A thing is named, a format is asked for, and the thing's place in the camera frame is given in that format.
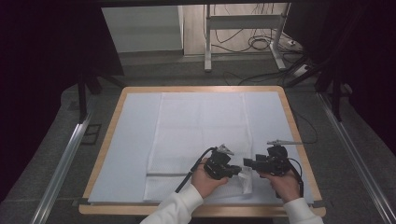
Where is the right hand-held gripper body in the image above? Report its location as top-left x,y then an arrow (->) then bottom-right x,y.
254,138 -> 304,178

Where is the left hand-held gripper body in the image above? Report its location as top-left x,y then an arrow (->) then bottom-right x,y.
203,143 -> 235,181

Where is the white cloth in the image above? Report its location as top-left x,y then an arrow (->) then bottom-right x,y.
142,91 -> 254,203

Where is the person's left hand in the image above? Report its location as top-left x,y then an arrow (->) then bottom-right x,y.
190,157 -> 230,200

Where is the person's right hand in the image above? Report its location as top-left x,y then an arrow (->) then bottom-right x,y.
259,169 -> 302,204

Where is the pale blue table mat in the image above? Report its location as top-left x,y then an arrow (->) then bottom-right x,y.
88,91 -> 315,206

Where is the black metal stand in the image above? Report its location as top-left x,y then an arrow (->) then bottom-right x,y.
76,70 -> 126,124
285,55 -> 344,123

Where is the white power strip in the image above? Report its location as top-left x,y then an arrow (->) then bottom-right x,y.
292,63 -> 311,78

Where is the wooden table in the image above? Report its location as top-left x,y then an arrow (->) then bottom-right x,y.
78,85 -> 327,218

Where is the dark curtain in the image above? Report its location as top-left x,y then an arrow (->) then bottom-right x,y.
0,0 -> 126,203
282,0 -> 396,157

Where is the white cabinet panel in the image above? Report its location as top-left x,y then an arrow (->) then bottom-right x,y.
101,5 -> 185,54

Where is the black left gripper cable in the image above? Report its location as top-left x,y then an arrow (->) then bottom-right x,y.
174,147 -> 217,194

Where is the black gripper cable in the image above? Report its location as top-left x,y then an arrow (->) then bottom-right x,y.
287,157 -> 305,199
174,147 -> 217,194

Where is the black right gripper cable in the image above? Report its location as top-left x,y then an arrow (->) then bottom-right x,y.
287,157 -> 305,199

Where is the thin black floor cable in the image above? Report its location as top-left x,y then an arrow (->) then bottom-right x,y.
292,109 -> 319,145

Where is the aluminium floor rail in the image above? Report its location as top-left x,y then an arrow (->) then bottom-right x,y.
29,112 -> 95,224
317,92 -> 396,224

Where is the long black floor cable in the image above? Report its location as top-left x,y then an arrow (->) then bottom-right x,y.
221,63 -> 302,87

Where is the black coiled floor cable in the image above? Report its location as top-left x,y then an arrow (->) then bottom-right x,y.
247,35 -> 273,51

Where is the white metal desk frame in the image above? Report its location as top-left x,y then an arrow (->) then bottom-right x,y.
203,3 -> 292,74

